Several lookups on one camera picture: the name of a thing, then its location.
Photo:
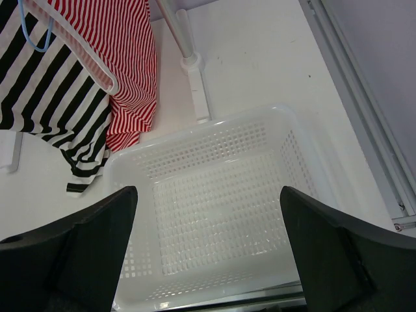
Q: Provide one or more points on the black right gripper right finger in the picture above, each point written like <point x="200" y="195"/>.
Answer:
<point x="344" y="263"/>

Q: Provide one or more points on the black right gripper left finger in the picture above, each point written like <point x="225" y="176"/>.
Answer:
<point x="71" y="264"/>

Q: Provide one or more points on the black white striped tank top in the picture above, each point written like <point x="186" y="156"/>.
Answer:
<point x="51" y="96"/>

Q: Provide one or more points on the red white striped tank top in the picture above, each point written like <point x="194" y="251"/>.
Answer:
<point x="114" y="42"/>

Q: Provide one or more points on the white plastic mesh basket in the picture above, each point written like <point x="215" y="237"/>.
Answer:
<point x="208" y="221"/>

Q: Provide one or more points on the white metal clothes rack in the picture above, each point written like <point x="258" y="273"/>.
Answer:
<point x="192" y="65"/>

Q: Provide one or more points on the light blue wire hanger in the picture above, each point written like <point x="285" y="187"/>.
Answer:
<point x="39" y="37"/>

